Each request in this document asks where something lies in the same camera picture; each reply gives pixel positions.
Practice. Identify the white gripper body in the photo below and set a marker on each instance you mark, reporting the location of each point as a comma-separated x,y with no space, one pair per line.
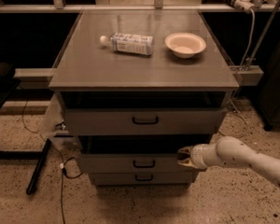
197,156

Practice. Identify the black side table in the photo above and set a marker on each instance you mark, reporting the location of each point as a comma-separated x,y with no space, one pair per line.
7,81

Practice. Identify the black table leg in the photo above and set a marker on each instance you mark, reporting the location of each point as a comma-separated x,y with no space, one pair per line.
31,189

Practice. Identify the plastic water bottle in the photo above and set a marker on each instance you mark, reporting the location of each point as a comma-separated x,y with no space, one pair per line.
129,43

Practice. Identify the grey drawer cabinet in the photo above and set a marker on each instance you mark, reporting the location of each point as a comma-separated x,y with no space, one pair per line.
88,66

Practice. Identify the white power strip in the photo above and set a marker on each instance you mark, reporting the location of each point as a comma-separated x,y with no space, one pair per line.
239,0

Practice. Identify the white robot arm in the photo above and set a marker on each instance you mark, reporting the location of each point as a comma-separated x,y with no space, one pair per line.
230,152

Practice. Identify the white paper bowl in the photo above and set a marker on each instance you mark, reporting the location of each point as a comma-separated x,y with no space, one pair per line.
185,45

